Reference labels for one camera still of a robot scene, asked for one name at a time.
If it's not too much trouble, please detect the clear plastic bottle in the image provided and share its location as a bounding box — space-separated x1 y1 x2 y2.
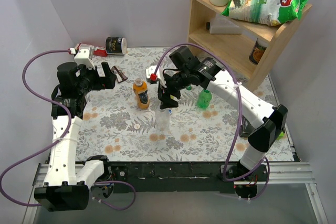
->
155 108 172 132

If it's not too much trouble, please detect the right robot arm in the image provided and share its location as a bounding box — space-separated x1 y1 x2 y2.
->
147 43 288 181

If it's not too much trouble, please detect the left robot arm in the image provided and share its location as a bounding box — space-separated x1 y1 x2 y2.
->
34 62 117 211

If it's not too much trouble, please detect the orange juice bottle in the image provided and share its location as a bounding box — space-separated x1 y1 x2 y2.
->
133 78 150 110

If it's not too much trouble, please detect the green plastic bottle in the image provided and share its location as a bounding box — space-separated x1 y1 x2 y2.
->
197 89 212 109

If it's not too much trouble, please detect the brown snack wrapper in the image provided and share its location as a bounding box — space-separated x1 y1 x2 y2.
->
111 66 128 83

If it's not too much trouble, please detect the red white box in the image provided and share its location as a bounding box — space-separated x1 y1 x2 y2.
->
75 43 108 57

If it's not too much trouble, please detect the black cylindrical can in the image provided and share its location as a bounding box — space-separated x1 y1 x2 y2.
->
105 37 127 55

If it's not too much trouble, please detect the wooden shelf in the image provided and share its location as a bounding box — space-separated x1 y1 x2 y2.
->
188 0 311 91

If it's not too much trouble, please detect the black green box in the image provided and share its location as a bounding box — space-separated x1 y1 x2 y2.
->
239 116 285 139

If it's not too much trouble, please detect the dark tin can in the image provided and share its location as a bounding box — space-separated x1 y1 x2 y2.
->
249 39 268 65

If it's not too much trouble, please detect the green chips bag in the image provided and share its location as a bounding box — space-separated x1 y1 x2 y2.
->
222 0 308 26

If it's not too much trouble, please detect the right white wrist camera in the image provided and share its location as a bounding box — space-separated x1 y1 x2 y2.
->
145 65 165 85

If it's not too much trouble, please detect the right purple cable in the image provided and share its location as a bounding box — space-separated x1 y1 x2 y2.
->
154 43 270 201

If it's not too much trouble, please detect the purple cable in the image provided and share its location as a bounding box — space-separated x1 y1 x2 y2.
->
154 43 270 201
0 48 137 211

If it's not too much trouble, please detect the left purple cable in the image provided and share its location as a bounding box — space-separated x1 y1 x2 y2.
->
0 48 137 211

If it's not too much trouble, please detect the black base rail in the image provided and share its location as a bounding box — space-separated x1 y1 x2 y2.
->
33 161 316 195

